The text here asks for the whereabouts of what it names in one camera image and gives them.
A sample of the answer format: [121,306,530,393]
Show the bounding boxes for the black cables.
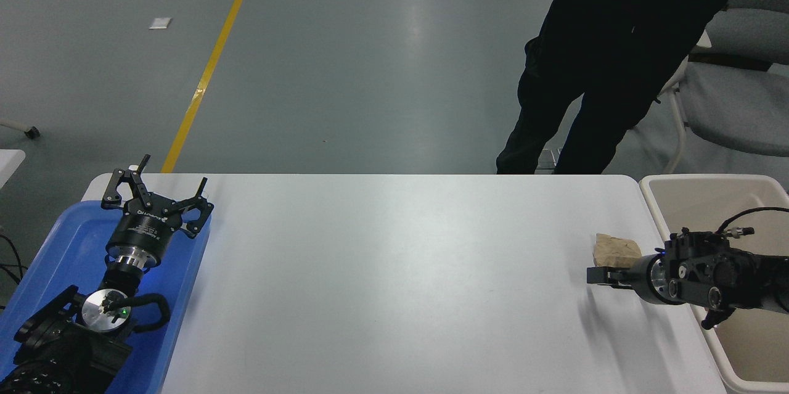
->
[0,233,26,311]

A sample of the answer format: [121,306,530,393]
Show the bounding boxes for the large pale plastic bin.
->
[639,174,789,394]

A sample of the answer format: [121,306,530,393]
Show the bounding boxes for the caster wheel with white leg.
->
[0,119,41,139]

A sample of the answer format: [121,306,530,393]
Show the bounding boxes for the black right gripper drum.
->
[629,253,666,305]

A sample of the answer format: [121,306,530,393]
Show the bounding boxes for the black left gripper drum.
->
[106,193,186,260]

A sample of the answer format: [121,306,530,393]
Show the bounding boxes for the person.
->
[496,0,769,175]

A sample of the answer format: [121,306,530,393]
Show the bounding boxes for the tan paper ball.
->
[593,233,642,269]

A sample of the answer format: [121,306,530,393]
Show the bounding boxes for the grey chair with white frame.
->
[656,7,789,175]

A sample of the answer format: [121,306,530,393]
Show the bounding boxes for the blue plastic tray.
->
[0,200,213,394]

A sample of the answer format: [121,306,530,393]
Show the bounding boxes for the small white side table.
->
[0,149,27,189]

